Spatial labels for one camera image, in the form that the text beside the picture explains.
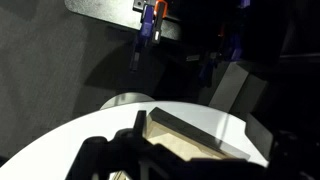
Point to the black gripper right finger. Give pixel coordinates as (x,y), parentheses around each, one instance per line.
(296,156)

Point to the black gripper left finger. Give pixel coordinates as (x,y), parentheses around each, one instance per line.
(110,156)

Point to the wooden slatted tray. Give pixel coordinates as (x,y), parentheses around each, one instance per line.
(180,128)

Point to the grey box block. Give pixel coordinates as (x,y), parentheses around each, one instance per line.
(238,85)

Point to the white table pedestal base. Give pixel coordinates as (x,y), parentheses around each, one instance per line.
(128,99)

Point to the grey metal base plate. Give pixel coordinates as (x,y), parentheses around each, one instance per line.
(106,11)

